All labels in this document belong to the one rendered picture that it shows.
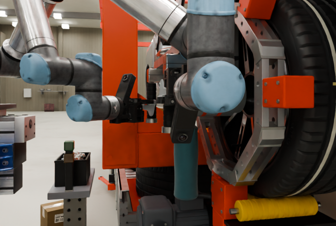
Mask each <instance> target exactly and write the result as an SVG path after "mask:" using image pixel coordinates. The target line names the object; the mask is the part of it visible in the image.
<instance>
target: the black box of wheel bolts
mask: <svg viewBox="0 0 336 226"><path fill-rule="evenodd" d="M64 154H65V153H62V154H61V155H60V156H59V157H58V158H57V159H56V160H55V161H54V186H55V187H61V186H65V163H64ZM90 174H91V152H75V153H74V162H73V185H74V186H81V185H87V182H88V179H89V177H90Z"/></svg>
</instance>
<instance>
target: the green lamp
mask: <svg viewBox="0 0 336 226"><path fill-rule="evenodd" d="M74 149H75V141H74V140H67V141H65V142H64V151H74Z"/></svg>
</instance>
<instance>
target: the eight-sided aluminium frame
mask: <svg viewBox="0 0 336 226"><path fill-rule="evenodd" d="M238 4H239V3H234V10H235V11H236V14H235V15H234V21H235V24H236V25H237V27H238V28H239V30H240V32H241V34H242V35H243V37H244V39H245V41H246V42H247V44H248V46H249V48H250V49H251V51H252V53H253V57H254V129H253V134H252V136H251V138H250V140H249V142H248V143H247V145H246V147H245V149H244V151H243V153H242V154H241V156H240V158H239V160H238V162H237V163H234V162H232V161H230V160H228V159H227V158H226V157H225V154H224V151H223V148H222V145H221V142H220V139H219V136H218V132H217V129H216V126H215V123H214V117H213V116H197V118H196V124H197V127H198V130H199V134H200V138H201V141H202V145H203V149H204V152H205V156H206V163H207V165H208V167H209V169H210V170H211V171H212V170H213V171H214V172H215V173H216V174H217V175H219V176H220V177H222V178H223V179H225V180H226V181H228V182H229V184H232V185H233V186H245V185H254V183H255V182H256V181H257V180H258V177H259V176H260V174H261V173H262V171H263V170H264V168H265V167H266V165H267V164H268V162H269V161H270V159H271V158H272V156H273V155H274V153H275V152H276V150H277V149H278V147H280V146H281V145H282V142H283V140H284V138H285V129H286V127H285V109H284V108H265V107H263V79H264V78H270V77H277V76H284V75H285V59H286V57H285V53H284V46H283V45H282V42H281V40H279V39H278V38H277V36H276V35H275V34H274V32H273V31H272V29H271V28H270V27H269V25H268V24H267V23H266V21H265V20H261V19H246V18H245V17H244V16H243V15H242V14H241V13H240V12H239V11H238V10H237V9H238ZM206 128H207V129H208V131H209V135H210V138H211V141H212V145H213V148H214V151H215V155H214V153H213V149H212V146H211V143H210V139H209V136H208V133H207V129H206Z"/></svg>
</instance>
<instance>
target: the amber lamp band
mask: <svg viewBox="0 0 336 226"><path fill-rule="evenodd" d="M74 161H75V153H74V152H73V153H65V154H64V163H73V162H74Z"/></svg>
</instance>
